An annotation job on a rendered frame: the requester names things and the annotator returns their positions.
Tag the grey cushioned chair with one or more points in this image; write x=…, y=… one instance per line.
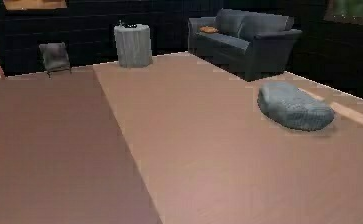
x=55, y=56

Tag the grey floor cushion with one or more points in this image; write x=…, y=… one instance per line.
x=294, y=106

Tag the orange flat cushion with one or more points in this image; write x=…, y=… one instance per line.
x=208, y=29

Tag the grey round side table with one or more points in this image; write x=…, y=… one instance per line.
x=133, y=46

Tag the orange framed picture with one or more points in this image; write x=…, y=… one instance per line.
x=34, y=4

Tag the small black object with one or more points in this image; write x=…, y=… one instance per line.
x=131, y=25

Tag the dark grey sofa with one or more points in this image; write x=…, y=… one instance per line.
x=242, y=43

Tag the window with green view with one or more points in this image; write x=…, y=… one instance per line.
x=350, y=10

